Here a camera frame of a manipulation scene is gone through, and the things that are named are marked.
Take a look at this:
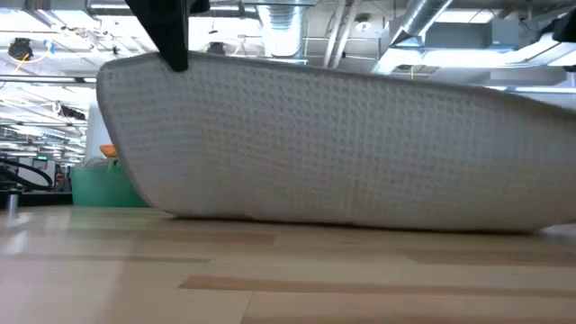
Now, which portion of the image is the teal plastic bin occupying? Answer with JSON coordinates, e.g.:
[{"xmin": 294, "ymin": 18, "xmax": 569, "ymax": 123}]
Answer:
[{"xmin": 69, "ymin": 157, "xmax": 150, "ymax": 209}]

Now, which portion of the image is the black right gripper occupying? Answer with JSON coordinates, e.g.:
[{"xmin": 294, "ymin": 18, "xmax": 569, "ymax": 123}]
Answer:
[{"xmin": 551, "ymin": 7, "xmax": 576, "ymax": 45}]

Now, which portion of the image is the gray ceiling air unit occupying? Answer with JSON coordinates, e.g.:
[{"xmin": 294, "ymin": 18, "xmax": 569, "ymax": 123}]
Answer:
[{"xmin": 425, "ymin": 20, "xmax": 521, "ymax": 50}]

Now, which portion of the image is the black looped cable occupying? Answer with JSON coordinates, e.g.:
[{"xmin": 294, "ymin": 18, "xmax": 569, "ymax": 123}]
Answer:
[{"xmin": 0, "ymin": 157, "xmax": 55, "ymax": 191}]

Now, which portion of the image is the black ceiling-hung device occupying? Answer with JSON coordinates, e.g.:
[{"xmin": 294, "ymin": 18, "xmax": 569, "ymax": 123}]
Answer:
[{"xmin": 7, "ymin": 37, "xmax": 34, "ymax": 62}]

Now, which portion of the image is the black aluminum table frame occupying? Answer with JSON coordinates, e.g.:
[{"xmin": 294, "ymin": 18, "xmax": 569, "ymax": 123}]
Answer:
[{"xmin": 0, "ymin": 189, "xmax": 73, "ymax": 212}]

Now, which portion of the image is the silver ribbed ceiling duct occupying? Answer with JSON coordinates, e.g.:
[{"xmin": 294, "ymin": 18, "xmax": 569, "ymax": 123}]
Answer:
[
  {"xmin": 390, "ymin": 0, "xmax": 455, "ymax": 48},
  {"xmin": 255, "ymin": 0, "xmax": 312, "ymax": 59}
]

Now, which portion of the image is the white building column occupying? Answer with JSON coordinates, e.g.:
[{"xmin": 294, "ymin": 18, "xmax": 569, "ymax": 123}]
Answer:
[{"xmin": 84, "ymin": 101, "xmax": 113, "ymax": 159}]

